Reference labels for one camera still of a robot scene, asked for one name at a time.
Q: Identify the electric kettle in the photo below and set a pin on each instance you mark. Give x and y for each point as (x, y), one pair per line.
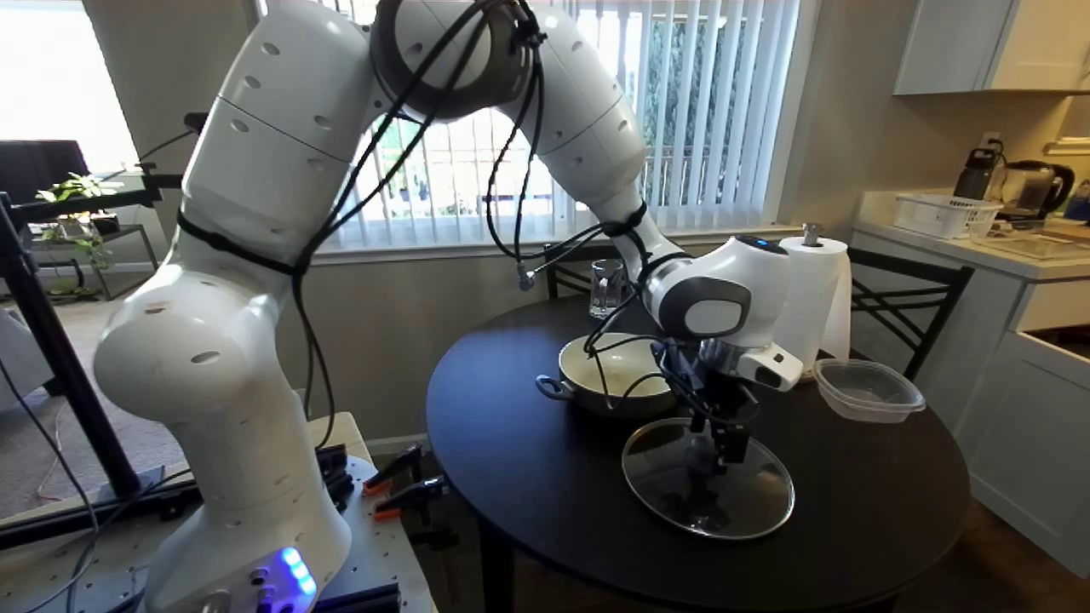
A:
(1025, 189)

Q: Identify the round glass pan lid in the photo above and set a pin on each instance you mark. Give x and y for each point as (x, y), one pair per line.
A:
(750, 504)

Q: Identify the grey pan with white inside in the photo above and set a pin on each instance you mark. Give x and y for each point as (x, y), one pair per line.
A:
(625, 369)

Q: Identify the white upper wall cabinet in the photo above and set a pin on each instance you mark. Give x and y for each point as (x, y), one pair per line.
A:
(975, 46)

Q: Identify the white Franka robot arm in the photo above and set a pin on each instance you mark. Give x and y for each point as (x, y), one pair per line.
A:
(249, 226)

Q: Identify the white vertical window blinds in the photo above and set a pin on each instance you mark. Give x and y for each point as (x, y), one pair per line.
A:
(702, 112)

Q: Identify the black orange bar clamp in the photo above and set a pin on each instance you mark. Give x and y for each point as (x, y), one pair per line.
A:
(408, 496)
(396, 465)

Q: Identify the clear plastic tray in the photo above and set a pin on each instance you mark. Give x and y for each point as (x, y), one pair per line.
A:
(941, 214)

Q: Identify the dark countertop appliance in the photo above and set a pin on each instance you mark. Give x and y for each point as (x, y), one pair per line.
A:
(979, 171)

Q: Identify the white paper towel roll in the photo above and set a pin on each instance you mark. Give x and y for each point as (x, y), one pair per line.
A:
(822, 301)

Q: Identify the green houseplant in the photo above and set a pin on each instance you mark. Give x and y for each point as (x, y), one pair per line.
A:
(71, 226)

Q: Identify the robot mounting platform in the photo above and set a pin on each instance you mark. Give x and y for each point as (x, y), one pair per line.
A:
(387, 556)

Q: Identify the black tripod stand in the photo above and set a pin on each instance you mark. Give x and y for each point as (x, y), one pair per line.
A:
(55, 376)

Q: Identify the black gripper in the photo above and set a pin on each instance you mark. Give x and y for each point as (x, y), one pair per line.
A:
(716, 391)

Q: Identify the clear glass mug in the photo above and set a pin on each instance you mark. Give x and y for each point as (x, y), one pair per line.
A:
(606, 292)

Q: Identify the metal paper towel holder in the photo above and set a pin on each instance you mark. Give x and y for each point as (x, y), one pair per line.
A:
(808, 234)

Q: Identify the white kitchen counter unit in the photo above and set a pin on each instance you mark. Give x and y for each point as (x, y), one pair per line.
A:
(1000, 343)

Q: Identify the clear plastic food container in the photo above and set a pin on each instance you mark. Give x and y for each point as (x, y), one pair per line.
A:
(868, 391)

